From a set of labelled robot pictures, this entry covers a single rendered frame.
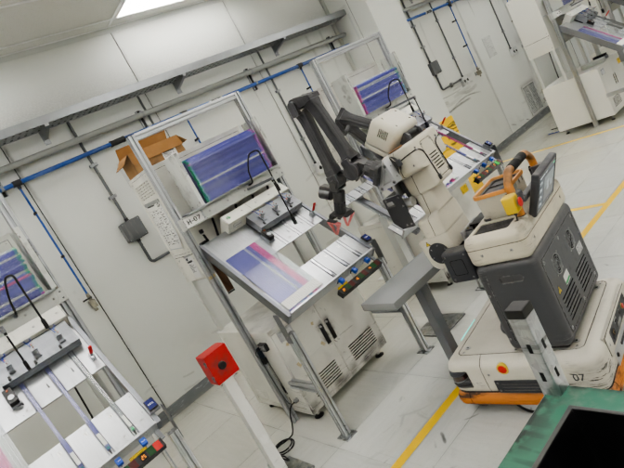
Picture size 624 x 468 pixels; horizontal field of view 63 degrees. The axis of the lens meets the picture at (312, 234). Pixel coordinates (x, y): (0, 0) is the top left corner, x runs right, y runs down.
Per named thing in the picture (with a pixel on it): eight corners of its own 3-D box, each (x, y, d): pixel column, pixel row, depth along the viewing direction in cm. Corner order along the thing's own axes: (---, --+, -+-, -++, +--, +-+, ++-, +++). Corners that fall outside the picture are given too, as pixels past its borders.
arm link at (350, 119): (327, 119, 266) (335, 102, 267) (335, 131, 278) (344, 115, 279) (405, 142, 246) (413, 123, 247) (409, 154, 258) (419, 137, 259)
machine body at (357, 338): (391, 350, 330) (347, 267, 320) (318, 423, 291) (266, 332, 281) (331, 346, 383) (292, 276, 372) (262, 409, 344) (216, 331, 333)
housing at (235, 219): (288, 205, 328) (289, 188, 319) (229, 241, 301) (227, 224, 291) (279, 200, 332) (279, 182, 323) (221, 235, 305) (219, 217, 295)
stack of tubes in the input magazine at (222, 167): (273, 165, 316) (253, 126, 311) (208, 201, 287) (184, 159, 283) (264, 171, 326) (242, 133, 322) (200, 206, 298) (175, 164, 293)
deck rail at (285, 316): (291, 322, 258) (291, 314, 254) (288, 324, 257) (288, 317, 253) (201, 252, 292) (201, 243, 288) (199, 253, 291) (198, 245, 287)
